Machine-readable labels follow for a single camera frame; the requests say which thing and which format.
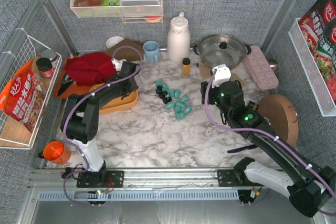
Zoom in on pink egg tray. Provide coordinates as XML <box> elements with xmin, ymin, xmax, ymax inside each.
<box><xmin>243</xmin><ymin>45</ymin><xmax>279</xmax><ymax>91</ymax></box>

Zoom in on light blue mug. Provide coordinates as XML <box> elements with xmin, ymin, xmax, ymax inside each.
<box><xmin>143</xmin><ymin>40</ymin><xmax>161</xmax><ymax>63</ymax></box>

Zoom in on red snack bag left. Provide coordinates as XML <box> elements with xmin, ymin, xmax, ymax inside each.
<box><xmin>1</xmin><ymin>60</ymin><xmax>45</xmax><ymax>132</ymax></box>

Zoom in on clear plastic food containers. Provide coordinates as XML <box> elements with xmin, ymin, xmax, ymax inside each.
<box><xmin>119</xmin><ymin>0</ymin><xmax>161</xmax><ymax>17</ymax></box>

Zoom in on black coffee capsule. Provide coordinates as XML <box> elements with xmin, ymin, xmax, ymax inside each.
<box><xmin>162</xmin><ymin>97</ymin><xmax>172</xmax><ymax>104</ymax></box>
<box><xmin>156</xmin><ymin>86</ymin><xmax>167</xmax><ymax>99</ymax></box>

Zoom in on brown cork coaster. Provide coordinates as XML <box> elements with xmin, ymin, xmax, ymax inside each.
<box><xmin>198</xmin><ymin>64</ymin><xmax>212</xmax><ymax>80</ymax></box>
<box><xmin>230</xmin><ymin>73</ymin><xmax>247</xmax><ymax>89</ymax></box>

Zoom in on stainless steel pot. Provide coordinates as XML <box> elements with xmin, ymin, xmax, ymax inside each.
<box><xmin>193</xmin><ymin>35</ymin><xmax>251</xmax><ymax>70</ymax></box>

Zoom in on orange plastic storage basket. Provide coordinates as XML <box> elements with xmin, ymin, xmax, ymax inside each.
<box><xmin>89</xmin><ymin>83</ymin><xmax>139</xmax><ymax>115</ymax></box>

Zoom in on white small bowl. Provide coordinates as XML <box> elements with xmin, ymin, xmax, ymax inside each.
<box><xmin>106</xmin><ymin>36</ymin><xmax>124</xmax><ymax>49</ymax></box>

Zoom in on small orange juice bottle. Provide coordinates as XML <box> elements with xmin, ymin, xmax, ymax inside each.
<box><xmin>182</xmin><ymin>58</ymin><xmax>191</xmax><ymax>76</ymax></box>

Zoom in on black kitchen knife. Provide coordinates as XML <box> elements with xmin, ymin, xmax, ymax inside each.
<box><xmin>57</xmin><ymin>79</ymin><xmax>74</xmax><ymax>97</ymax></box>

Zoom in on dark lid glass jar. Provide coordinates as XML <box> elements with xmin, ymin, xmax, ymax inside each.
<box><xmin>36</xmin><ymin>58</ymin><xmax>54</xmax><ymax>78</ymax></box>

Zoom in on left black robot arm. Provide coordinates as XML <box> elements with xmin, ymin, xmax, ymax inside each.
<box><xmin>60</xmin><ymin>61</ymin><xmax>141</xmax><ymax>172</ymax></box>

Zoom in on white wire basket right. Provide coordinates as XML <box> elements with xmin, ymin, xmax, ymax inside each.
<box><xmin>288</xmin><ymin>18</ymin><xmax>335</xmax><ymax>117</ymax></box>

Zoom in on white thermos jug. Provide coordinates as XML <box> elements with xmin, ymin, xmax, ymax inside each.
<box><xmin>167</xmin><ymin>12</ymin><xmax>191</xmax><ymax>63</ymax></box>

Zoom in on orange plastic cup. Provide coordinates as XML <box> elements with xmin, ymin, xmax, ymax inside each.
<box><xmin>38</xmin><ymin>141</ymin><xmax>71</xmax><ymax>165</ymax></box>

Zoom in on red cloth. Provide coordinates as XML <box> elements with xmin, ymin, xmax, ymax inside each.
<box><xmin>65</xmin><ymin>52</ymin><xmax>116</xmax><ymax>87</ymax></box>

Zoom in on silver lid jar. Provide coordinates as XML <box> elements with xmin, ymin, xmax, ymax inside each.
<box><xmin>41</xmin><ymin>49</ymin><xmax>58</xmax><ymax>63</ymax></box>

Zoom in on round wooden board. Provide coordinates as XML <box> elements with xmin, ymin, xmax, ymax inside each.
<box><xmin>257</xmin><ymin>94</ymin><xmax>299</xmax><ymax>147</ymax></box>

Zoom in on purple handled knife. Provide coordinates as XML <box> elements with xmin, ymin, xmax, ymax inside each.
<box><xmin>227</xmin><ymin>144</ymin><xmax>257</xmax><ymax>154</ymax></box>

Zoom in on white wire rack left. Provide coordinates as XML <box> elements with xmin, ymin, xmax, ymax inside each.
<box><xmin>1</xmin><ymin>34</ymin><xmax>62</xmax><ymax>150</ymax></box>

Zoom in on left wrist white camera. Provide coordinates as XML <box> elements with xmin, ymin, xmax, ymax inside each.
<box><xmin>111</xmin><ymin>59</ymin><xmax>124</xmax><ymax>71</ymax></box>

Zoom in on teal coffee capsule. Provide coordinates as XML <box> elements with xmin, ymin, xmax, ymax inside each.
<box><xmin>169</xmin><ymin>89</ymin><xmax>181</xmax><ymax>99</ymax></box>
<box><xmin>183</xmin><ymin>105</ymin><xmax>192</xmax><ymax>115</ymax></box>
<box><xmin>175</xmin><ymin>112</ymin><xmax>186</xmax><ymax>120</ymax></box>
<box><xmin>180</xmin><ymin>95</ymin><xmax>190</xmax><ymax>104</ymax></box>
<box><xmin>155</xmin><ymin>80</ymin><xmax>169</xmax><ymax>91</ymax></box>

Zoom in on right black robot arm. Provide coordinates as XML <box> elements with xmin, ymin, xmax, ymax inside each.
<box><xmin>201</xmin><ymin>81</ymin><xmax>335</xmax><ymax>217</ymax></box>

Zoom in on red seasoning bag right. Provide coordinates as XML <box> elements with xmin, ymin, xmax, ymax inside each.
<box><xmin>298</xmin><ymin>0</ymin><xmax>336</xmax><ymax>83</ymax></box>

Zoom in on orange plastic tray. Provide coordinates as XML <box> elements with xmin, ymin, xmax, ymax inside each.
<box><xmin>54</xmin><ymin>56</ymin><xmax>92</xmax><ymax>99</ymax></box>

